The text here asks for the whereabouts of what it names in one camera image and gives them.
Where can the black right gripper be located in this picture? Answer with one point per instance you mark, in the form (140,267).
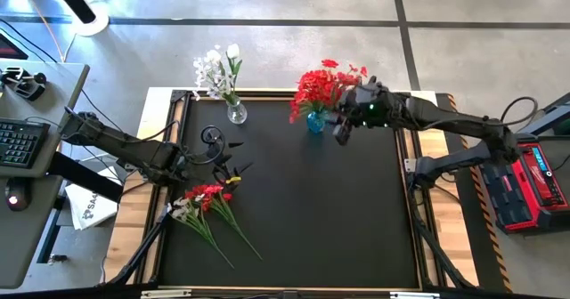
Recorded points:
(374,105)

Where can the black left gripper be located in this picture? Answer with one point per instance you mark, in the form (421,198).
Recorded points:
(218,170)

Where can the large red flower bunch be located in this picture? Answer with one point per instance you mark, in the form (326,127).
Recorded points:
(316,90)

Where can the white blossom flower stem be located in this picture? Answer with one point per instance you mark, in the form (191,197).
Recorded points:
(214,74)

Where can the white tulip with green leaves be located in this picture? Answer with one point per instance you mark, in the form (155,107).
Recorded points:
(233,51)

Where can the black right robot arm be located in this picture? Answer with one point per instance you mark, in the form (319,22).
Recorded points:
(454,121)

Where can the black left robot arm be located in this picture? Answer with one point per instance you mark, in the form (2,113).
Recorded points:
(120,143)

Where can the clear glass vase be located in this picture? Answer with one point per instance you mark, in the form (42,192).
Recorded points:
(237,113)

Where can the blue glass vase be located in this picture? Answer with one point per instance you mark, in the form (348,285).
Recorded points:
(316,123)

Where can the white flower stem thin fronds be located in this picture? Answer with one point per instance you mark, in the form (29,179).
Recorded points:
(180,212)

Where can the black diagonal strut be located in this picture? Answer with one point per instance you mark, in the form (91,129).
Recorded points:
(142,250)
(438,254)

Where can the black desk support bar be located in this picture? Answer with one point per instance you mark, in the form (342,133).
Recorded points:
(84,176)

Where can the red and black toolbox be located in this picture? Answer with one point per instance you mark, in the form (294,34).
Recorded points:
(530,192)

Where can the dark metal stand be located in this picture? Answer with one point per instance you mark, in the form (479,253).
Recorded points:
(552,114)

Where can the black yellow hazard strip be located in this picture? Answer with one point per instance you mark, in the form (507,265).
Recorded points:
(499,254)

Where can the small black floor item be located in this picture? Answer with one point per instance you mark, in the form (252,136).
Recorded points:
(58,259)

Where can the black backlit keyboard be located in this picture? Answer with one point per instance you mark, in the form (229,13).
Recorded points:
(20,143)

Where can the black handheld device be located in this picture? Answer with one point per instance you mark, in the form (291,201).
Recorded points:
(26,85)

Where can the black computer mouse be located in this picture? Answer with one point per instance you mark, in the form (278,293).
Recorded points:
(18,194)

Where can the grey desk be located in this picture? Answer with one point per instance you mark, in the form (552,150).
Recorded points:
(26,245)

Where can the dark screen corner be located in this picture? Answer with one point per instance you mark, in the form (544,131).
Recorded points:
(9,50)

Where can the silver metal bracket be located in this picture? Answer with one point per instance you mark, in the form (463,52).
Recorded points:
(414,295)
(165,293)

